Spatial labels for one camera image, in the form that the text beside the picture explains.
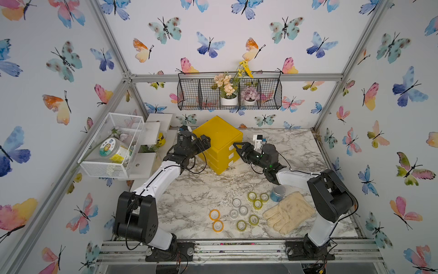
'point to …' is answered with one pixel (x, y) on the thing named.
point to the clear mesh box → (128, 129)
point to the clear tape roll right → (243, 210)
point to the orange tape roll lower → (218, 226)
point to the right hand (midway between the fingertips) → (235, 145)
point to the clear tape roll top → (236, 202)
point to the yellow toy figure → (161, 141)
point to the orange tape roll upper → (214, 214)
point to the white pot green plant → (146, 148)
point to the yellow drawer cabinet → (222, 153)
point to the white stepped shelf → (157, 129)
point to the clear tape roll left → (234, 214)
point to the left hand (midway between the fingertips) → (206, 139)
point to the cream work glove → (291, 212)
